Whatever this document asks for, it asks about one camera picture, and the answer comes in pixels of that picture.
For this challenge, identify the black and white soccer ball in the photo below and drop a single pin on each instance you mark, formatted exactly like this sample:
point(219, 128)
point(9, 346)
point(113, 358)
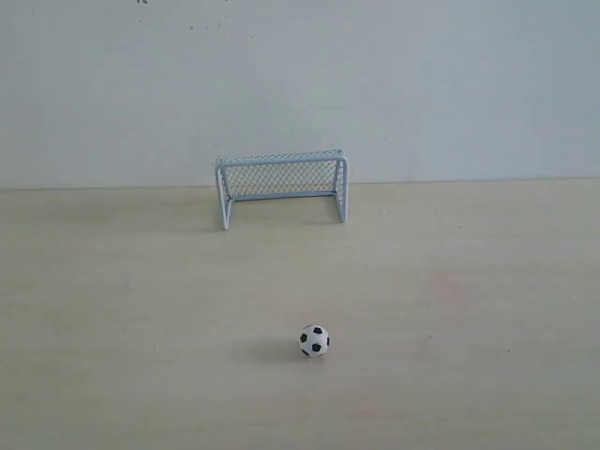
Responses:
point(314, 341)

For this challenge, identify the small white soccer goal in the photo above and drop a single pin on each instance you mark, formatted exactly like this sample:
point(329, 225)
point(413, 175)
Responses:
point(314, 174)

